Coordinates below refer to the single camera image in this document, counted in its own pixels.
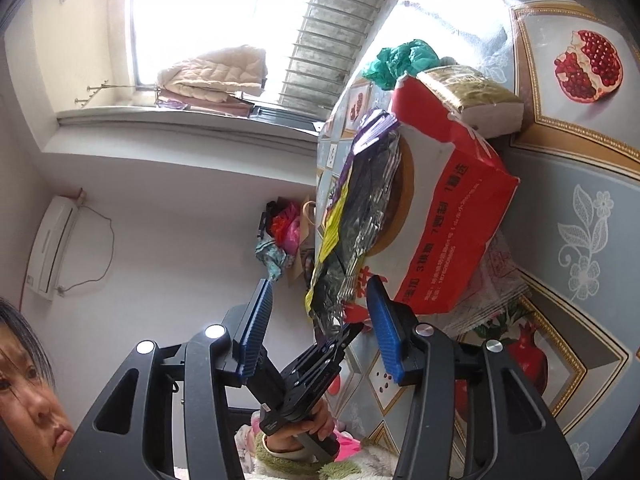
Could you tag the red white cardboard box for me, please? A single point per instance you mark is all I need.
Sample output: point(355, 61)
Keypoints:
point(460, 200)

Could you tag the balcony railing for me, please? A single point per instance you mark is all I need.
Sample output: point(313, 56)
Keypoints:
point(325, 35)

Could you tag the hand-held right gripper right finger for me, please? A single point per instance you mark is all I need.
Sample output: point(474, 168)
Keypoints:
point(385, 335)

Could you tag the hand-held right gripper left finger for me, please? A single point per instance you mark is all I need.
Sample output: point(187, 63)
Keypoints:
point(254, 332)

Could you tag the fruit print tablecloth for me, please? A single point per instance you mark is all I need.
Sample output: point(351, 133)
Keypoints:
point(550, 185)

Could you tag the person's left hand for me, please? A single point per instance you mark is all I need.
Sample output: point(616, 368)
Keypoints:
point(286, 439)

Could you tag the person's left forearm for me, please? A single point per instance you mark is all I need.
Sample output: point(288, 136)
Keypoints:
point(280, 465)

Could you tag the pink cloth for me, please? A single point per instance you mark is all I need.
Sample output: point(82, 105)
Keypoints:
point(210, 106)

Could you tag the clear printed plastic bag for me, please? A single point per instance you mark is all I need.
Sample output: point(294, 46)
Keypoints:
point(500, 280)

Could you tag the green plastic bag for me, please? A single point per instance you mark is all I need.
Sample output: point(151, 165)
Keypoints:
point(400, 62)

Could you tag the floral cloth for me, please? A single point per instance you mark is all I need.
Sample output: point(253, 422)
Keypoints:
point(272, 257)

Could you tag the beige quilted jacket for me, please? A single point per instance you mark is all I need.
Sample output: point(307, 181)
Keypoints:
point(215, 72)

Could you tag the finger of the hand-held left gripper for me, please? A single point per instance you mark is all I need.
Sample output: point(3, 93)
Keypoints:
point(352, 340)
point(332, 345)

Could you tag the purple yellow snack bag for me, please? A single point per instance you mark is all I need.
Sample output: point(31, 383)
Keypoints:
point(360, 210)

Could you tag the white air conditioner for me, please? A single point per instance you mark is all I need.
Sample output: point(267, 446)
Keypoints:
point(50, 250)

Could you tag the person's face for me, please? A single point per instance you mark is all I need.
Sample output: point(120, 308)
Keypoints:
point(30, 400)

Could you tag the red pink clothes pile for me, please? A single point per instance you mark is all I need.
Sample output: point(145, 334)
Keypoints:
point(287, 230)

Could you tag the gold packet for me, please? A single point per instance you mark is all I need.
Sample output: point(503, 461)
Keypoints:
point(470, 95)

